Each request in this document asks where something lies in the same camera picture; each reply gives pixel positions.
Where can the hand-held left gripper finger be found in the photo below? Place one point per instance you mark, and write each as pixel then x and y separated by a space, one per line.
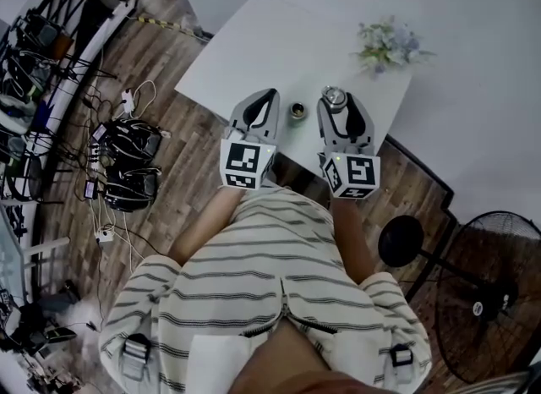
pixel 272 119
pixel 240 114

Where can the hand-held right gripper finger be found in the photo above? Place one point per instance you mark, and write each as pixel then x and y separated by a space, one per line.
pixel 327 128
pixel 367 128

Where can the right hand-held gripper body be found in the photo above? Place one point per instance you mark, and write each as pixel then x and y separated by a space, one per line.
pixel 359 172

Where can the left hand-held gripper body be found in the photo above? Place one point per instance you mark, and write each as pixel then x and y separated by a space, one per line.
pixel 243 160

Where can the small metal jar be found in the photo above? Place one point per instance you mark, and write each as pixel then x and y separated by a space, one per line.
pixel 298 110

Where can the round silver metal knob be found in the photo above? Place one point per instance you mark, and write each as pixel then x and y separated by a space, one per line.
pixel 334 96

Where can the person's left forearm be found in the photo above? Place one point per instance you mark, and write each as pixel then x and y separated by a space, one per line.
pixel 203 231

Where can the person's right forearm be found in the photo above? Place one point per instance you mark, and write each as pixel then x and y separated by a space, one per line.
pixel 353 236

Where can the white table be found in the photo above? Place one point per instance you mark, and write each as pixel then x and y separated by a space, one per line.
pixel 274 45

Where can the black standing fan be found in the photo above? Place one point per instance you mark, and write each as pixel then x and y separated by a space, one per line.
pixel 400 241

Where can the pale flower bouquet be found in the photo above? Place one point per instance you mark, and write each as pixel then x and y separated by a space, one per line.
pixel 389 45

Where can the person's striped white shirt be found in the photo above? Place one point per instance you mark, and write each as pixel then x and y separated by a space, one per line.
pixel 262 257

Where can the white power strip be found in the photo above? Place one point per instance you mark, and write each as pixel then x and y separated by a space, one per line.
pixel 129 100
pixel 104 236

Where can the yellow black striped floor strip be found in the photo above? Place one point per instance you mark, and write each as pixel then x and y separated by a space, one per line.
pixel 158 23

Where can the small screen device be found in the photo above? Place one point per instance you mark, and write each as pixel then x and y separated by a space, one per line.
pixel 90 188
pixel 100 132

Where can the person's bare chest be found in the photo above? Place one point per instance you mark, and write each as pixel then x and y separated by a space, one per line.
pixel 283 358

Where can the black round stool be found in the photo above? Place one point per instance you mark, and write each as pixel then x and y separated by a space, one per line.
pixel 27 176

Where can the white frame glass desk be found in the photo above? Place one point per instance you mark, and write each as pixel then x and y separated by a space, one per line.
pixel 10 257

